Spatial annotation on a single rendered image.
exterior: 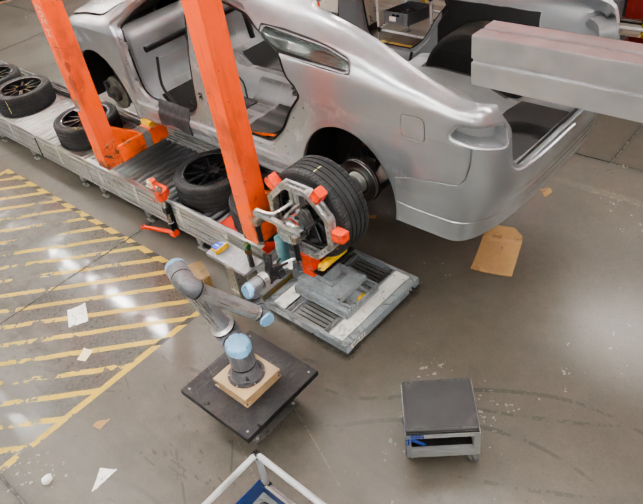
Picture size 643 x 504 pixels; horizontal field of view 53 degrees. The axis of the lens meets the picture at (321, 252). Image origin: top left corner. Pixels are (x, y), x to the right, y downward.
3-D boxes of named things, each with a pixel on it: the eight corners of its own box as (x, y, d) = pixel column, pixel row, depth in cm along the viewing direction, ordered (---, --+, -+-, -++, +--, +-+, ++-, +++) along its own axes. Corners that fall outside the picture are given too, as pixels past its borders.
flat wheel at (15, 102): (13, 95, 794) (4, 77, 779) (64, 88, 788) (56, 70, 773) (-9, 121, 743) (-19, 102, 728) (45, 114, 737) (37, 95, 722)
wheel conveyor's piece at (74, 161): (165, 153, 686) (154, 120, 661) (97, 193, 641) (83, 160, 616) (113, 130, 743) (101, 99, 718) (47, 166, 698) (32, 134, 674)
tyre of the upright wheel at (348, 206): (385, 212, 401) (315, 134, 406) (362, 232, 389) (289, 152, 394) (345, 253, 458) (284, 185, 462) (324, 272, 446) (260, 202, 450)
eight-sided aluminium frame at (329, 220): (342, 263, 420) (332, 195, 386) (335, 269, 417) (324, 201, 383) (283, 236, 452) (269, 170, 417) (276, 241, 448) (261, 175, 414)
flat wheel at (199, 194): (166, 210, 553) (158, 187, 538) (200, 168, 599) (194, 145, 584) (235, 216, 531) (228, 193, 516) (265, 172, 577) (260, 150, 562)
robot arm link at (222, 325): (229, 357, 388) (164, 281, 337) (219, 339, 400) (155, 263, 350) (250, 342, 389) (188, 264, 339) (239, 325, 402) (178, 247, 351)
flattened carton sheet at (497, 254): (525, 232, 509) (525, 229, 507) (511, 278, 472) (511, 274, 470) (486, 226, 520) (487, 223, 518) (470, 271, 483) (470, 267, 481)
